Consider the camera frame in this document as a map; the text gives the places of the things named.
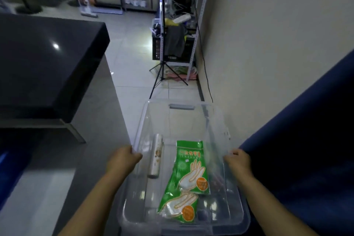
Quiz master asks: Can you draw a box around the black glossy table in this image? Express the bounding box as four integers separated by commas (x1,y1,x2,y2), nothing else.
0,13,110,143

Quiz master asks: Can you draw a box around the white power strip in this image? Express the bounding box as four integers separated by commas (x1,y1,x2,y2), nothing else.
173,14,192,24

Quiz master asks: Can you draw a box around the black tripod stand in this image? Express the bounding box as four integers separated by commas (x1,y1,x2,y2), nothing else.
149,0,189,100

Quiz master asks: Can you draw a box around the person's left forearm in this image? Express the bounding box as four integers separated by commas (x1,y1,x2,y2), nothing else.
58,171,130,236

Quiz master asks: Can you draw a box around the person's right forearm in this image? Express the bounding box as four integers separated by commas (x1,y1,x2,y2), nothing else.
236,171,318,236

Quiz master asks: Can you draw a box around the white plastic wrap roll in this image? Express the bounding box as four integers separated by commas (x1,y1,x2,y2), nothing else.
147,133,164,179

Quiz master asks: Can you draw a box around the green glove packet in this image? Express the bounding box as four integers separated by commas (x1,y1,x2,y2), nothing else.
174,140,210,195
157,173,199,224

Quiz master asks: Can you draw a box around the dark blue sofa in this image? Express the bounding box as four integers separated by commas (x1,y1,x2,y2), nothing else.
239,49,354,236

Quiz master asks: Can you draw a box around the grey hanging cloth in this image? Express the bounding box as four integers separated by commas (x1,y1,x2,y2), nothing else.
164,24,186,58

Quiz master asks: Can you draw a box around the person's right hand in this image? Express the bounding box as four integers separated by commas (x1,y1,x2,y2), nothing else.
223,148,252,179

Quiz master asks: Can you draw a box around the black cable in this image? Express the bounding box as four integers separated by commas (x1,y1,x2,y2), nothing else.
189,0,214,103

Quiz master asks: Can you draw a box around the person's left hand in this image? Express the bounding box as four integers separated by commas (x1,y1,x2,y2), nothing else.
106,145,143,177

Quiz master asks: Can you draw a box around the white metal shelving rack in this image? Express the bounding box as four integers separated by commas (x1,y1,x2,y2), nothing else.
162,0,215,82

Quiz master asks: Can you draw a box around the clear plastic storage bin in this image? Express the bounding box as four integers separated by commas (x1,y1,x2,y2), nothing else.
117,99,251,236

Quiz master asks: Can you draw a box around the black plastic crate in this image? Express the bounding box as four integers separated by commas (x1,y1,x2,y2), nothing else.
152,34,195,63

